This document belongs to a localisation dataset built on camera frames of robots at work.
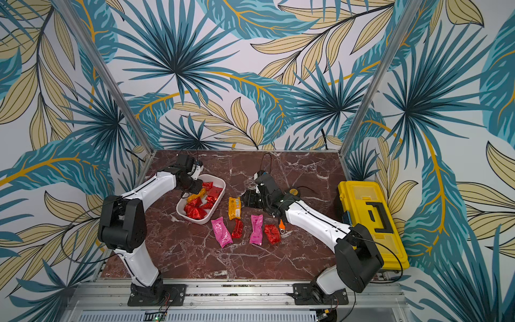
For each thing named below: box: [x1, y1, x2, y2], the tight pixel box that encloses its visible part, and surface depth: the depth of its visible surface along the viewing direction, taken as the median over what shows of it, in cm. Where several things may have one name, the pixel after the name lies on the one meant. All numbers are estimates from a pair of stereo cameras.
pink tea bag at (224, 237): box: [210, 216, 234, 249], surface depth 87 cm
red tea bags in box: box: [183, 181, 223, 220], surface depth 94 cm
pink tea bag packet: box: [249, 213, 264, 246], surface depth 87 cm
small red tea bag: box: [232, 218, 244, 239], surface depth 89 cm
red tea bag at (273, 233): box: [264, 224, 281, 245], surface depth 89 cm
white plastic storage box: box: [176, 173, 226, 225], surface depth 95 cm
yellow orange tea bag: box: [227, 196, 242, 221], surface depth 95 cm
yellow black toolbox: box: [337, 180, 410, 271], surface depth 81 cm
